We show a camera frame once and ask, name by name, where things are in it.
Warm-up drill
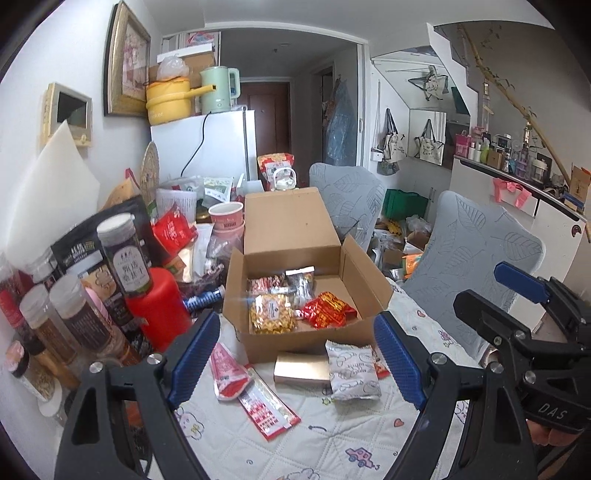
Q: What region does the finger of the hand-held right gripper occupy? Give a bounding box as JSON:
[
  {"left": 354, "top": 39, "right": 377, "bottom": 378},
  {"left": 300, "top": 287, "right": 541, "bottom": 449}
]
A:
[
  {"left": 453, "top": 290, "right": 579, "bottom": 366},
  {"left": 493, "top": 261, "right": 591, "bottom": 325}
]

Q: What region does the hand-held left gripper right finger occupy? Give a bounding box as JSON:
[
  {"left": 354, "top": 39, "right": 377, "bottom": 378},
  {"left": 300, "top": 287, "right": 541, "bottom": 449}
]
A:
[{"left": 373, "top": 312, "right": 539, "bottom": 480}]

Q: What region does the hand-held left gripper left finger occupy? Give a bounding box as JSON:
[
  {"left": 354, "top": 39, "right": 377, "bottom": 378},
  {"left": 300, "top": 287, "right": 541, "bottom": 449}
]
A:
[{"left": 54, "top": 309, "right": 222, "bottom": 480}]

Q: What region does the pink cone-shaped packet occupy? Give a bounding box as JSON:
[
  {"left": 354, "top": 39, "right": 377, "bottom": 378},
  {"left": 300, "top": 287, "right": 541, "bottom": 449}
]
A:
[{"left": 209, "top": 343, "right": 253, "bottom": 401}]

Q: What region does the white cartoon-print snack packet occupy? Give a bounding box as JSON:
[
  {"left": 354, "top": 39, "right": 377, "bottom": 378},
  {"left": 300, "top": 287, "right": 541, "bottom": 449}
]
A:
[{"left": 324, "top": 340, "right": 382, "bottom": 402}]

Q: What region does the long red white packet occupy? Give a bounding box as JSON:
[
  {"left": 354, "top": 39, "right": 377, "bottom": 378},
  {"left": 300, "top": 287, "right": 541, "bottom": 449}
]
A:
[{"left": 238, "top": 368, "right": 302, "bottom": 440}]

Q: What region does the crinkled red gold snack packet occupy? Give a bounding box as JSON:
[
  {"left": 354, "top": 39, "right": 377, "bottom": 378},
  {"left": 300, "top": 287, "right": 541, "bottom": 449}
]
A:
[{"left": 300, "top": 291, "right": 358, "bottom": 330}]

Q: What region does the clear bag of yellow snacks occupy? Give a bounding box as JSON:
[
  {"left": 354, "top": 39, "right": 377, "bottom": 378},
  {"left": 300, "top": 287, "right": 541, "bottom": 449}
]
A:
[{"left": 248, "top": 294, "right": 297, "bottom": 335}]

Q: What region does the small gold box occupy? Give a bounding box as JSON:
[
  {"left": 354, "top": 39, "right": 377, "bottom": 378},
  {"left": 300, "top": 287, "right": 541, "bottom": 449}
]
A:
[{"left": 272, "top": 352, "right": 333, "bottom": 389}]

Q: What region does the clear packet of red sweets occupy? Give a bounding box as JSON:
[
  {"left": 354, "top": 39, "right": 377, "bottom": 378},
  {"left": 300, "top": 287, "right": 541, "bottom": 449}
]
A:
[{"left": 246, "top": 273, "right": 288, "bottom": 297}]

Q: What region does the brown cardboard box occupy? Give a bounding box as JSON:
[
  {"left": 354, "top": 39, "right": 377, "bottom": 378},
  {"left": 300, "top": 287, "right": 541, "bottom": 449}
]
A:
[{"left": 223, "top": 187, "right": 394, "bottom": 365}]

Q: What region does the person's right hand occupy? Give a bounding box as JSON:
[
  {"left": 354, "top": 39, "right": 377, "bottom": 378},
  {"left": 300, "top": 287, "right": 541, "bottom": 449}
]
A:
[{"left": 527, "top": 415, "right": 580, "bottom": 449}]

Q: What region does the grey leaf-pattern chair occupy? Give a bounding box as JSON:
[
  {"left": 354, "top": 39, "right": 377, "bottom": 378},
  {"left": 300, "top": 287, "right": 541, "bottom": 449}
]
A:
[
  {"left": 308, "top": 161, "right": 389, "bottom": 254},
  {"left": 401, "top": 190, "right": 547, "bottom": 365}
]

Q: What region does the red plastic canister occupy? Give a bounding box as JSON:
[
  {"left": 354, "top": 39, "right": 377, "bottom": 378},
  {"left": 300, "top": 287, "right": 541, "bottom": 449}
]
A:
[{"left": 124, "top": 267, "right": 194, "bottom": 354}]

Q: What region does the pink ribbon bow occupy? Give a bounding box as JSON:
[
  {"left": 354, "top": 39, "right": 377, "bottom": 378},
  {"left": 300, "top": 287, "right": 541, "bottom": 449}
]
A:
[{"left": 492, "top": 178, "right": 533, "bottom": 210}]

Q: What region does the white quilted printed tablecloth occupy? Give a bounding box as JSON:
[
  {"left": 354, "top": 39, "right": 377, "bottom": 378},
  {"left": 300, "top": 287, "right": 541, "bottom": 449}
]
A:
[{"left": 173, "top": 276, "right": 490, "bottom": 480}]

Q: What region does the small open cardboard box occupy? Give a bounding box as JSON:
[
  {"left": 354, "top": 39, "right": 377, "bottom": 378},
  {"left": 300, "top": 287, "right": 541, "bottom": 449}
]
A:
[{"left": 567, "top": 164, "right": 591, "bottom": 200}]

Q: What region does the cluster of clear-lidded jars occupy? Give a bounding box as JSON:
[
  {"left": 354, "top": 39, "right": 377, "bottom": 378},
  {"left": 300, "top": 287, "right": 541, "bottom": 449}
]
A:
[{"left": 0, "top": 212, "right": 153, "bottom": 416}]

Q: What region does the row of cosmetic bottles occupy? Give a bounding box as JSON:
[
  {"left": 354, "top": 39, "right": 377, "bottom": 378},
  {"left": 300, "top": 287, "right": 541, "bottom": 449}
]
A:
[{"left": 455, "top": 127, "right": 571, "bottom": 191}]

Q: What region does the red foil pouch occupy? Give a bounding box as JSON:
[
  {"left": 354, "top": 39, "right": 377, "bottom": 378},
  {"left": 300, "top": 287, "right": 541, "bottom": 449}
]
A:
[{"left": 151, "top": 202, "right": 198, "bottom": 256}]

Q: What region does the green shopping bag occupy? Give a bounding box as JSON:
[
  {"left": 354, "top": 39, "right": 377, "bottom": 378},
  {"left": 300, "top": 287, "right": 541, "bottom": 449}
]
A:
[{"left": 381, "top": 188, "right": 430, "bottom": 221}]

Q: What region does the white plastic basket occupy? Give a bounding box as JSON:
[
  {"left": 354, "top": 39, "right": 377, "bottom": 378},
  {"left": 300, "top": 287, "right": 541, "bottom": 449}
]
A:
[{"left": 154, "top": 188, "right": 199, "bottom": 223}]

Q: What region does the black stand-up pouch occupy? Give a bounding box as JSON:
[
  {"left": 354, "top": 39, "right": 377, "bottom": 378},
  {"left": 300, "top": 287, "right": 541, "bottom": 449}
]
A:
[{"left": 50, "top": 195, "right": 154, "bottom": 296}]

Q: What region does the bamboo pole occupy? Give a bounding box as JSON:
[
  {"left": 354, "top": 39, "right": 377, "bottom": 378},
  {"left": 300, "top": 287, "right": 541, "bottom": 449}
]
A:
[{"left": 459, "top": 25, "right": 572, "bottom": 184}]

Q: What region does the tall clear glass bottle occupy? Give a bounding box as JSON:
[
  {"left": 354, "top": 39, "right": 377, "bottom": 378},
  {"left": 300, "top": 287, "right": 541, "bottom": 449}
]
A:
[{"left": 479, "top": 80, "right": 492, "bottom": 128}]

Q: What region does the beige tote bag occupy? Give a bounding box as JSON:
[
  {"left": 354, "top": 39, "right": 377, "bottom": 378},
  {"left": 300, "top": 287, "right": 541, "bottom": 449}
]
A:
[{"left": 381, "top": 108, "right": 410, "bottom": 161}]

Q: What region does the round woven fan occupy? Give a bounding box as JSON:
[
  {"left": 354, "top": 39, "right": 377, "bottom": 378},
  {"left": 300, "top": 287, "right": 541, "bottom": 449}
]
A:
[{"left": 139, "top": 141, "right": 161, "bottom": 205}]

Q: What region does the red printed snack bag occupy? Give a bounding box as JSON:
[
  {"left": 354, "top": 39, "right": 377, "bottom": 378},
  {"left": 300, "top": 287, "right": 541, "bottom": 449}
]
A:
[{"left": 257, "top": 152, "right": 297, "bottom": 184}]

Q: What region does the white fridge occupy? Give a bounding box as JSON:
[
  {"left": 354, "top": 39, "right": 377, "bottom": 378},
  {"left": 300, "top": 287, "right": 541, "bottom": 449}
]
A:
[{"left": 149, "top": 109, "right": 258, "bottom": 186}]

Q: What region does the white foam board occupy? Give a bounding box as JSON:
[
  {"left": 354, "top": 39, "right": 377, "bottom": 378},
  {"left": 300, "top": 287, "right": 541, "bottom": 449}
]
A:
[{"left": 0, "top": 121, "right": 102, "bottom": 261}]

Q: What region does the blue plastic garment cover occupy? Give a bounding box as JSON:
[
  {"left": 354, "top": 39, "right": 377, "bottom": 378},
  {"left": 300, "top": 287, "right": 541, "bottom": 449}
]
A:
[{"left": 324, "top": 80, "right": 362, "bottom": 168}]

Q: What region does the dark brown door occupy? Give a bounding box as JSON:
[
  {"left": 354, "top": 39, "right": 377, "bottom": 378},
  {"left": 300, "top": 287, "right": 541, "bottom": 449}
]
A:
[{"left": 239, "top": 81, "right": 293, "bottom": 168}]

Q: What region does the yellow cooking pot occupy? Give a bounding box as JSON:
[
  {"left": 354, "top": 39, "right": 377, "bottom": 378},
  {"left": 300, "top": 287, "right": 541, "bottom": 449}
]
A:
[{"left": 145, "top": 76, "right": 219, "bottom": 126}]

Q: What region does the pale green electric kettle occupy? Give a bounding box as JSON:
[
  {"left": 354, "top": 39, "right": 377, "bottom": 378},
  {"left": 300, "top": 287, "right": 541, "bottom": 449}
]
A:
[{"left": 199, "top": 65, "right": 242, "bottom": 115}]

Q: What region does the clear plastic bag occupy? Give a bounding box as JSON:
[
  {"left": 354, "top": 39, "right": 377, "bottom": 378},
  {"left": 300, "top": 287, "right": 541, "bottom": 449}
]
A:
[{"left": 156, "top": 54, "right": 191, "bottom": 84}]

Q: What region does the cardboard carton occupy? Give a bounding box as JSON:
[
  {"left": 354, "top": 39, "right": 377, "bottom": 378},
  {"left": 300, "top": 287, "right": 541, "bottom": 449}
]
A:
[{"left": 156, "top": 44, "right": 219, "bottom": 89}]

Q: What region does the gold framed picture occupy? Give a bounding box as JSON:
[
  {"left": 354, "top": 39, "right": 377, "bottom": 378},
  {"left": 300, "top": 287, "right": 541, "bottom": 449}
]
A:
[{"left": 102, "top": 0, "right": 153, "bottom": 118}]

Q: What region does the blue ribbed handle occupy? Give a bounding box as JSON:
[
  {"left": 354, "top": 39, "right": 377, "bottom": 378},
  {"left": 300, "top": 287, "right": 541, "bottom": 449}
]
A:
[{"left": 181, "top": 285, "right": 226, "bottom": 312}]

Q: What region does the clear jug with white handle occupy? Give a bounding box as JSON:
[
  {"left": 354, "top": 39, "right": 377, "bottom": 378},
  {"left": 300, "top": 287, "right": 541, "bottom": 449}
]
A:
[{"left": 270, "top": 167, "right": 298, "bottom": 191}]

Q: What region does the black kettle cable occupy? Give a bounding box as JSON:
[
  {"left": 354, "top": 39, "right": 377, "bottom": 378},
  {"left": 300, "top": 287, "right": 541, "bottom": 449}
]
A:
[{"left": 179, "top": 113, "right": 209, "bottom": 180}]

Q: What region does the beige wall intercom panel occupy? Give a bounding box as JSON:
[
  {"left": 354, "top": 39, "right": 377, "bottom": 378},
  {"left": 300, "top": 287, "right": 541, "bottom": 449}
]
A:
[{"left": 44, "top": 82, "right": 94, "bottom": 148}]

